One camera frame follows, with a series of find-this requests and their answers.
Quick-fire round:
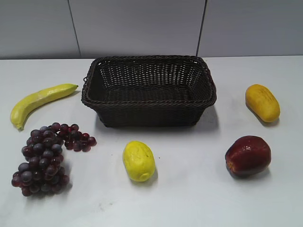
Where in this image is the yellow banana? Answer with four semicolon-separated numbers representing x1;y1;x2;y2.
10;83;78;131

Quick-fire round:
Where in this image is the black wicker basket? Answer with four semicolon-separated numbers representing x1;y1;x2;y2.
81;55;217;128

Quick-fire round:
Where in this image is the yellow lemon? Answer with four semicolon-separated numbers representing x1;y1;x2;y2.
123;141;156;182

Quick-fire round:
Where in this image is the red apple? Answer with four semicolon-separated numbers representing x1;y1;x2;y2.
225;135;271;178

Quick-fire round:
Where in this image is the orange mango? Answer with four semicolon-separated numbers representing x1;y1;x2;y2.
245;84;280;123

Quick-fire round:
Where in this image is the purple grape bunch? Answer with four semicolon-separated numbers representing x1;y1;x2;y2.
11;122;97;197

